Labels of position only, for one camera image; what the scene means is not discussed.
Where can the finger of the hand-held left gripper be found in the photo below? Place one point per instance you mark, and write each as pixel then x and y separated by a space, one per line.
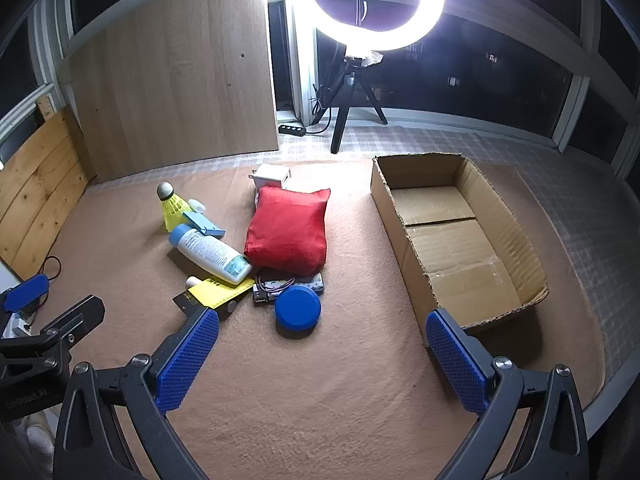
pixel 25 292
pixel 82 315

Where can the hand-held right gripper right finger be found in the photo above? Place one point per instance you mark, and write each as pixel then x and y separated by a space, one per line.
pixel 455 365

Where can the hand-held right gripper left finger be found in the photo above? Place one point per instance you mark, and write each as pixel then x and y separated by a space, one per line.
pixel 187 355

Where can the yellow packet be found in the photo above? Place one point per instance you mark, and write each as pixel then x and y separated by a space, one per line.
pixel 220 292

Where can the white lotion bottle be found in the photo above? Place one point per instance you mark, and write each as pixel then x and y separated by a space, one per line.
pixel 210 252

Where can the cardboard box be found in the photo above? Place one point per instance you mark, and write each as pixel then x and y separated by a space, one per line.
pixel 450 240

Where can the blue plastic holder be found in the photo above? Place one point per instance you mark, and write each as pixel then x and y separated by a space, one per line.
pixel 202 224

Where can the yellow shuttlecock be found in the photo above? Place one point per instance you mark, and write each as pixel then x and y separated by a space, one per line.
pixel 172 210

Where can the red fabric pouch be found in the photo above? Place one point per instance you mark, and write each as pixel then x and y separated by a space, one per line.
pixel 287 230

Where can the white charger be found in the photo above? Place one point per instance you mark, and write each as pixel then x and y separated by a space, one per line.
pixel 270 176

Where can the white plastic object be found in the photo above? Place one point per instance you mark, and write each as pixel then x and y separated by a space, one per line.
pixel 17 325

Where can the small white cap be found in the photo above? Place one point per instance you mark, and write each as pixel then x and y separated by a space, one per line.
pixel 197 206

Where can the large wooden board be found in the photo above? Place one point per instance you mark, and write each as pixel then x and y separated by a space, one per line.
pixel 175 85

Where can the black power strip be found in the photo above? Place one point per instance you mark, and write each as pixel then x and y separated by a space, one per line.
pixel 292 130

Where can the black tripod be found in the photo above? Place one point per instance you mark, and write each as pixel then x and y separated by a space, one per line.
pixel 342 120

